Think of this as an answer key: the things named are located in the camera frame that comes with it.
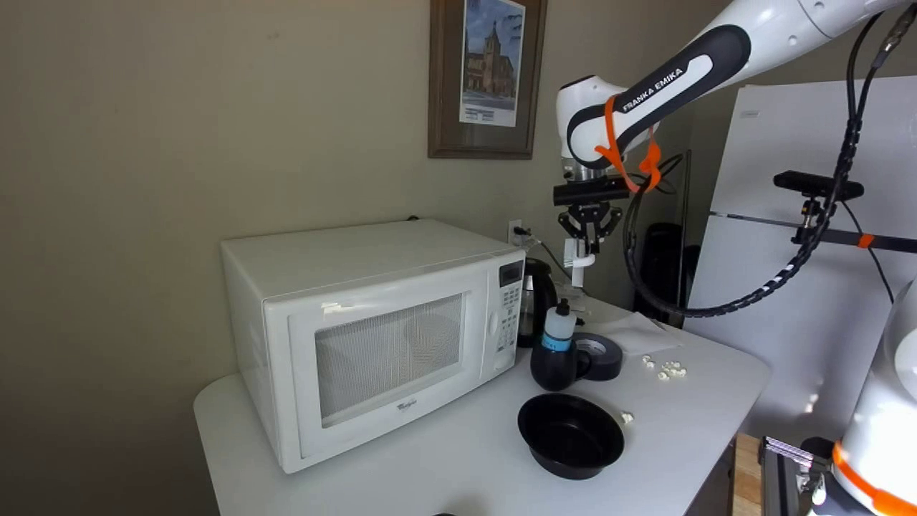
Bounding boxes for black camera on boom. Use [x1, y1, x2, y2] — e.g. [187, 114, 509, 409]
[771, 168, 869, 207]

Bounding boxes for wood framed picture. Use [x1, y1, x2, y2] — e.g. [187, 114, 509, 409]
[425, 0, 551, 164]

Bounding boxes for white microwave oven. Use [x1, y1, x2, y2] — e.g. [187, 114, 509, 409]
[217, 215, 529, 479]

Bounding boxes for orange cable tie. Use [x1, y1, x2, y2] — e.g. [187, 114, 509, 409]
[595, 95, 668, 198]

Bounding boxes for black tape roll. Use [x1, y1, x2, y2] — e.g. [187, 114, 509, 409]
[571, 333, 627, 384]

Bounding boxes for black upright appliance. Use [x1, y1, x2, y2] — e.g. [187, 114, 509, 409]
[634, 220, 700, 324]

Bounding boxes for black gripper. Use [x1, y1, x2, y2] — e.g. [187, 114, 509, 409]
[562, 200, 618, 257]

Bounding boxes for blue white bottle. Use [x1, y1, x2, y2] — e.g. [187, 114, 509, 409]
[529, 298, 581, 392]

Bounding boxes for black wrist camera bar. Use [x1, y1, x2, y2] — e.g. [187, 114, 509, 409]
[551, 178, 637, 207]

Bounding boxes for dark boom bar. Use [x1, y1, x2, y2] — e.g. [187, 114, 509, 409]
[711, 208, 917, 254]

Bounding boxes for white refrigerator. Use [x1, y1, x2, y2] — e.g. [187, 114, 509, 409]
[684, 76, 917, 452]

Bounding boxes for black braided cable bundle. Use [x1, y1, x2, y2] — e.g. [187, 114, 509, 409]
[624, 9, 912, 324]

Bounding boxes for black plastic bowl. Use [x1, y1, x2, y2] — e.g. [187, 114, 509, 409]
[516, 390, 627, 482]

